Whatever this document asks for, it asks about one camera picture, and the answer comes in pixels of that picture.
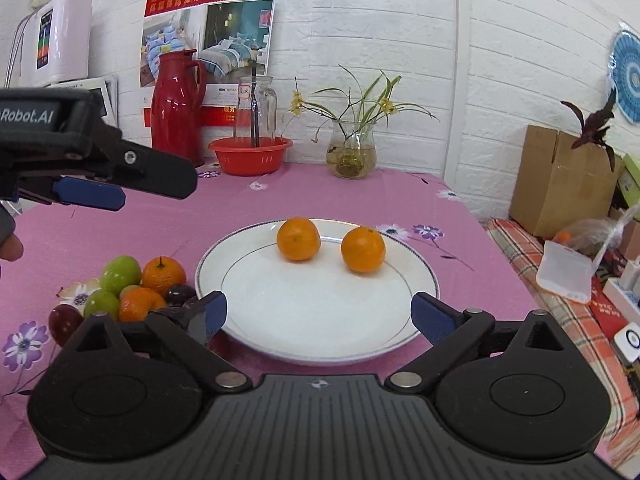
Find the dark plum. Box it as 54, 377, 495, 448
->
165, 284, 196, 307

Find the tangerine with stem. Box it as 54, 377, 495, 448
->
141, 256, 186, 297

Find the brown kiwi fruit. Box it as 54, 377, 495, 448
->
119, 284, 140, 300

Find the large smooth orange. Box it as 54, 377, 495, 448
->
277, 217, 321, 262

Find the small tangerine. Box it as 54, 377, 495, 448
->
118, 287, 167, 322

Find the red apple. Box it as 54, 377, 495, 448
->
48, 304, 85, 347

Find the person's left hand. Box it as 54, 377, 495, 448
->
0, 205, 24, 262

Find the white water dispenser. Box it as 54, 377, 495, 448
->
52, 75, 118, 127

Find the white water purifier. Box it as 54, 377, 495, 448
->
20, 0, 92, 87

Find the red thermos jug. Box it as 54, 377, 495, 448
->
151, 49, 207, 166

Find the white plastic pouch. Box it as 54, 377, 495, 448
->
536, 240, 593, 304

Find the white porcelain plate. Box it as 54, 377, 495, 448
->
194, 219, 439, 365

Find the red plastic basket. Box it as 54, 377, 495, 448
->
208, 136, 293, 177

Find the clear plastic bag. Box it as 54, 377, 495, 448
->
552, 205, 639, 260

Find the brown cardboard box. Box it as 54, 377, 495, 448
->
509, 125, 623, 238

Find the clear glass pitcher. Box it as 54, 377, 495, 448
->
233, 75, 278, 148

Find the plaid orange cloth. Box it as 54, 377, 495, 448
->
486, 219, 639, 468

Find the glass vase with plant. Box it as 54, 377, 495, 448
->
283, 66, 438, 180

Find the dark purple leaf plant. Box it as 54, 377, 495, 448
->
561, 88, 617, 171

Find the red wall calendar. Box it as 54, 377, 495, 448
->
139, 0, 274, 127

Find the blue patterned wall plate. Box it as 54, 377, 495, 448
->
608, 28, 640, 125

